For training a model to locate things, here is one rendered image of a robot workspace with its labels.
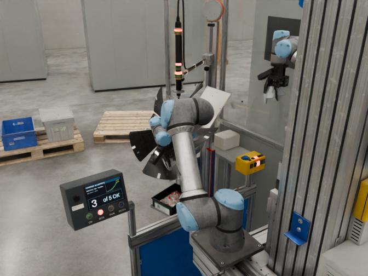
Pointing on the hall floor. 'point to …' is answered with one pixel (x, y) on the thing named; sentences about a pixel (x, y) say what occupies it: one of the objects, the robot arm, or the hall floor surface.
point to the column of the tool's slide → (214, 56)
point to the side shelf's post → (226, 176)
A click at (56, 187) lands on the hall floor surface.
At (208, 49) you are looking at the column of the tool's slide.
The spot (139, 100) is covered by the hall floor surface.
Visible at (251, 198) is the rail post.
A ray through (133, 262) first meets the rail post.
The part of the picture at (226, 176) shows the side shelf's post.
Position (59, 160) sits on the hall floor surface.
